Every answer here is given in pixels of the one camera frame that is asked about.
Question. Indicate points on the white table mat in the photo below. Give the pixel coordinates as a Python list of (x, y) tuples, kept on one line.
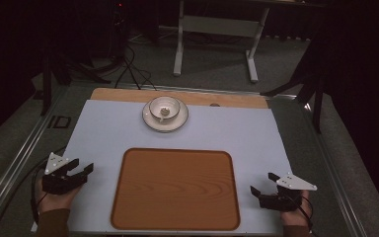
[(112, 131)]

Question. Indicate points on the wooden tray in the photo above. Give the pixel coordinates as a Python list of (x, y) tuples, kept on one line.
[(175, 189)]

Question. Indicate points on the small object in cup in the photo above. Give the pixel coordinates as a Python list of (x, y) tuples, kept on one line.
[(164, 112)]

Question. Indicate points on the white bowl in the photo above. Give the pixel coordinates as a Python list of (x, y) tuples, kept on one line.
[(164, 108)]

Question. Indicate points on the black stand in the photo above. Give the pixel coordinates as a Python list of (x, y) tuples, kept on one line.
[(51, 79), (306, 82)]

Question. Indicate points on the white metal desk frame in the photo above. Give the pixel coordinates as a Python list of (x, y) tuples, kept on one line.
[(222, 29)]

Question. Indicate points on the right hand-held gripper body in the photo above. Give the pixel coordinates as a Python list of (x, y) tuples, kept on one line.
[(284, 194)]

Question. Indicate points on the white saucer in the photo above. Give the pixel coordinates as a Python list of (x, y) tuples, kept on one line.
[(165, 123)]

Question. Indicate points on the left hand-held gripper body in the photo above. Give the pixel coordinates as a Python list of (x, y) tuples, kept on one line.
[(59, 180)]

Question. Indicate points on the person's left hand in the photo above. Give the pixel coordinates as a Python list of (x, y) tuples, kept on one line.
[(55, 199)]

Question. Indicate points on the person's right hand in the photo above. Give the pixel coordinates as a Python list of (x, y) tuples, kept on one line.
[(298, 214)]

